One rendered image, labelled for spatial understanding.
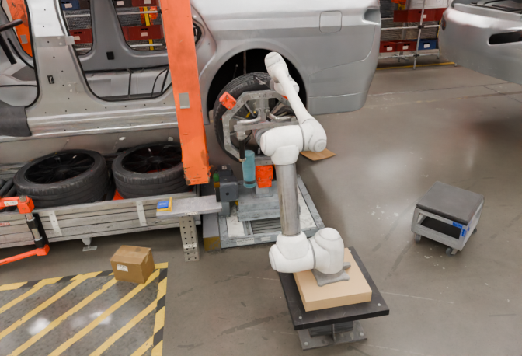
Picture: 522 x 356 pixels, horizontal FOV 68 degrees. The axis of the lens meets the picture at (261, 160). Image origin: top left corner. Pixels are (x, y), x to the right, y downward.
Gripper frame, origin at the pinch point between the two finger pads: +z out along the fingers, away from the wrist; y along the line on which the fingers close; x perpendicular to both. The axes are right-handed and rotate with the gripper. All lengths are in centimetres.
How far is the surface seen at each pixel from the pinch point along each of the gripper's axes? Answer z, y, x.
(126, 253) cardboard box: 6, -113, -95
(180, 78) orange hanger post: 4, -52, 11
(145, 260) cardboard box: -4, -103, -99
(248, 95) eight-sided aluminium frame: -7.6, -12.2, -7.5
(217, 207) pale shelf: -19, -52, -72
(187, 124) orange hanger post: 4, -53, -19
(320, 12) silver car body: 8, 64, 31
